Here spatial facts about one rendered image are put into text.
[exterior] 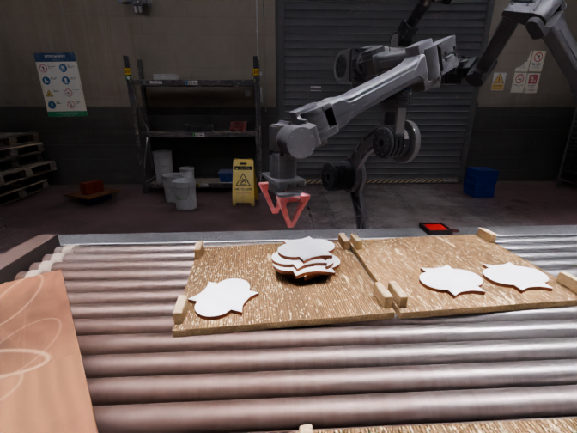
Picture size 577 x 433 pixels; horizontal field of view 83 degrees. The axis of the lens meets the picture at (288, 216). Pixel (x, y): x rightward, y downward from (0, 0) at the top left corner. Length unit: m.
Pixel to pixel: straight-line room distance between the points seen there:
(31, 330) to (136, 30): 5.55
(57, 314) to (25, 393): 0.14
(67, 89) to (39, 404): 6.03
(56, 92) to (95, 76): 0.67
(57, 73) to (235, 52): 2.70
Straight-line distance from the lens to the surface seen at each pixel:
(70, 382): 0.44
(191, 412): 0.53
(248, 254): 0.87
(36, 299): 0.62
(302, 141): 0.61
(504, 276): 0.89
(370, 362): 0.61
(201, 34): 5.66
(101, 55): 6.09
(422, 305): 0.72
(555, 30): 1.39
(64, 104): 6.38
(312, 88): 5.47
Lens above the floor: 1.31
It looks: 19 degrees down
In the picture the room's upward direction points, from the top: straight up
